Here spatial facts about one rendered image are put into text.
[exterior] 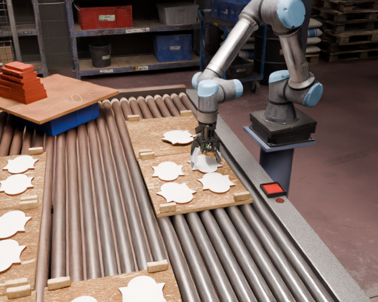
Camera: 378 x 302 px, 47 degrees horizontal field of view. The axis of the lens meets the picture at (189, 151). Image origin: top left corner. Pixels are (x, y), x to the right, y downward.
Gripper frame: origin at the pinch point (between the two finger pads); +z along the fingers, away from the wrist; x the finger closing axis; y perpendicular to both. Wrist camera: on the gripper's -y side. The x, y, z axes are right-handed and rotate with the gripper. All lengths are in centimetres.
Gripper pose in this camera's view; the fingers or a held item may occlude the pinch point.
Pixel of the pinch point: (204, 163)
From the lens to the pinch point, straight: 178.7
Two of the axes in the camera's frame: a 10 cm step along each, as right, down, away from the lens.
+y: 2.6, 4.4, -8.6
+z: 0.0, 8.9, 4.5
